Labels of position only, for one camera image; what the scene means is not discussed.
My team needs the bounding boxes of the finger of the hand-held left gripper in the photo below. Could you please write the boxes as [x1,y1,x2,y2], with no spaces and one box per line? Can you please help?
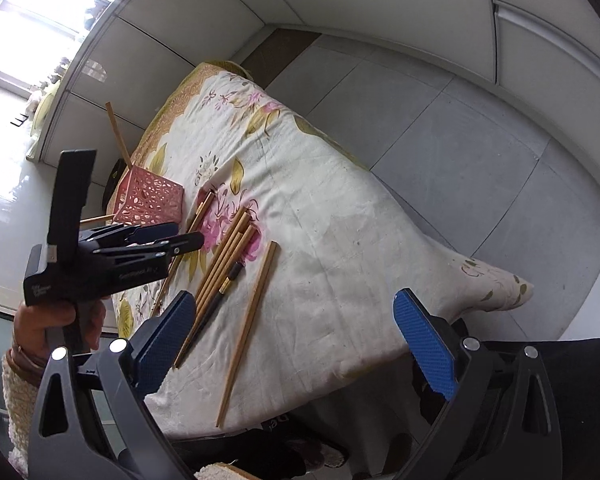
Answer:
[92,231,205,264]
[80,222,180,249]

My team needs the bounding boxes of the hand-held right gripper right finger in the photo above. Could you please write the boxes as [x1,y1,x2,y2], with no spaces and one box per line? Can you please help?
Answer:
[392,288,564,480]

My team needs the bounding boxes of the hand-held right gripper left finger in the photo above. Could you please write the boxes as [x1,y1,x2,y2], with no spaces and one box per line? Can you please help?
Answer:
[27,289,197,480]

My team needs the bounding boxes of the pink perforated utensil holder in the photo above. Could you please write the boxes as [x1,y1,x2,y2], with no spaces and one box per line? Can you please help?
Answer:
[107,162,185,229]

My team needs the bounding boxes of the bunch of wooden chopsticks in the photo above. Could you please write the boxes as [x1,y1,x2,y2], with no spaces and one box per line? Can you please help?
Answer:
[150,190,279,429]

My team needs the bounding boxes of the dark banded chopstick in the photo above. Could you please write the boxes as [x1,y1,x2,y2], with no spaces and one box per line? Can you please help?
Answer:
[172,261,245,368]

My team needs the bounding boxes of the person's left forearm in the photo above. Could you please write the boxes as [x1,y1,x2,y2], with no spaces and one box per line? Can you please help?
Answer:
[0,347,46,470]

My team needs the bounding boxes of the person's left hand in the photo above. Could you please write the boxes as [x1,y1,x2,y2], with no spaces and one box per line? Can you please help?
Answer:
[12,299,107,367]

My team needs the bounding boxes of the black trash bin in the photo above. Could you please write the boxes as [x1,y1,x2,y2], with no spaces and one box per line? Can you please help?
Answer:
[102,157,126,211]

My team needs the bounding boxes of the floral cloth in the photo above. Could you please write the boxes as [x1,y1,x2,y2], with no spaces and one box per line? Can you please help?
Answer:
[115,62,536,434]

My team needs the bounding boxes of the dark fuzzy slipper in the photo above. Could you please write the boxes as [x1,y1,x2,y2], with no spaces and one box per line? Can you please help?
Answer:
[260,417,348,473]

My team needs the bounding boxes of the pale green basin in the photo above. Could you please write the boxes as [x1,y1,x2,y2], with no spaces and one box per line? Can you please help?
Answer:
[31,84,62,137]

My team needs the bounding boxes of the white kitchen cabinets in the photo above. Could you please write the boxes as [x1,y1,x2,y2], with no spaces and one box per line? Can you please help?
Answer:
[40,0,600,192]

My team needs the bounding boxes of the dark floor mat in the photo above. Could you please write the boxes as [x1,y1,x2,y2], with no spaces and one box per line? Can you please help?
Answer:
[240,27,324,87]

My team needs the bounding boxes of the window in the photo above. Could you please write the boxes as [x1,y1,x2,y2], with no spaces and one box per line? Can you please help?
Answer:
[0,0,131,88]

